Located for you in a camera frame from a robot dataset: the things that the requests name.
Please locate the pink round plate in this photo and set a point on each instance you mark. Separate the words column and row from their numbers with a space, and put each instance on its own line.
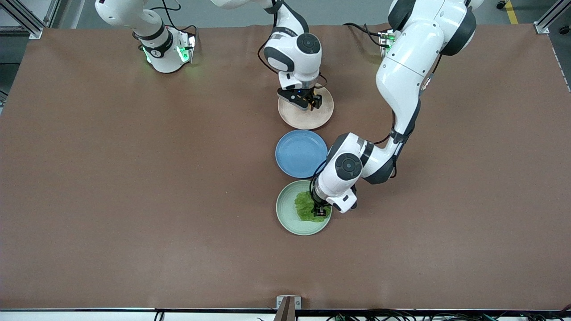
column 308, row 119

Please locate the green lettuce leaf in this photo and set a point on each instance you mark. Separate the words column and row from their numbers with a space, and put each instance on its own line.
column 303, row 207

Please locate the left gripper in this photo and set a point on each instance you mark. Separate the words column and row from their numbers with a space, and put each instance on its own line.
column 319, row 206

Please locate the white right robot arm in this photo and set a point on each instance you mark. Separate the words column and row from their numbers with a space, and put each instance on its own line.
column 294, row 62

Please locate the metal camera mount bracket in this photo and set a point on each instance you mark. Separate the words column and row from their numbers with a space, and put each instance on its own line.
column 281, row 302

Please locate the aluminium frame extrusion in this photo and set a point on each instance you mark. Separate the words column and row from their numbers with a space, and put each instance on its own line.
column 546, row 22
column 31, row 29

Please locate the brown table mat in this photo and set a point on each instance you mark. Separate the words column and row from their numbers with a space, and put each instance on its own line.
column 134, row 223

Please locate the blue round plate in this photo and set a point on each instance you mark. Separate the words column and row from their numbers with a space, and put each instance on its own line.
column 299, row 154

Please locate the green round plate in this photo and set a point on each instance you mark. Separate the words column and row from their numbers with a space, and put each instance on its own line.
column 287, row 214

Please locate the black caster wheel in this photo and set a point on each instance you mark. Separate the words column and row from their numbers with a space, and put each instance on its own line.
column 502, row 4
column 564, row 30

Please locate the white table edge rail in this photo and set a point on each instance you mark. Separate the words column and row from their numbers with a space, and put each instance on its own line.
column 89, row 316

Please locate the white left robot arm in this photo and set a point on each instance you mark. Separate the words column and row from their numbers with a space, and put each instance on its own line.
column 410, row 67

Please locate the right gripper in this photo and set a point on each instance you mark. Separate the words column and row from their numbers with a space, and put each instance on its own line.
column 314, row 98

